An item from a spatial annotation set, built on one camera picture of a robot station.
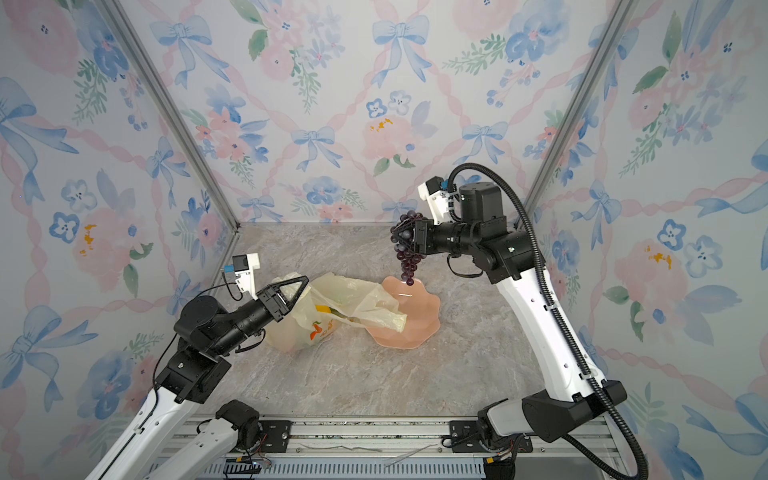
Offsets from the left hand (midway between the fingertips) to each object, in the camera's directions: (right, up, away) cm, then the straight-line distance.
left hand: (307, 279), depth 60 cm
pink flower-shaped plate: (+27, -12, +35) cm, 46 cm away
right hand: (+19, +10, +3) cm, 21 cm away
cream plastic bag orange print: (+2, -7, +12) cm, 14 cm away
